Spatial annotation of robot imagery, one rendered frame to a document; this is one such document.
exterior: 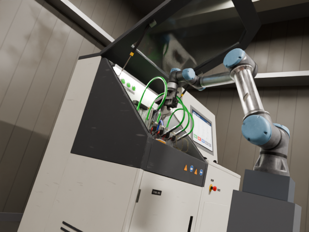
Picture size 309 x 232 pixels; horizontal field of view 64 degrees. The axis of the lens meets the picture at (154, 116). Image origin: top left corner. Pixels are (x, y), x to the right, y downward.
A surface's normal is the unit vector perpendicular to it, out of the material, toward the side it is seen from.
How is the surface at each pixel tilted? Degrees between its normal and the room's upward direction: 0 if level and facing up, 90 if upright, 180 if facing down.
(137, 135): 90
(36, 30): 90
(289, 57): 90
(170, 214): 90
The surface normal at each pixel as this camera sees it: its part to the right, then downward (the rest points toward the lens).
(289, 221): -0.56, -0.34
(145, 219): 0.78, 0.04
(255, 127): -0.72, -0.22
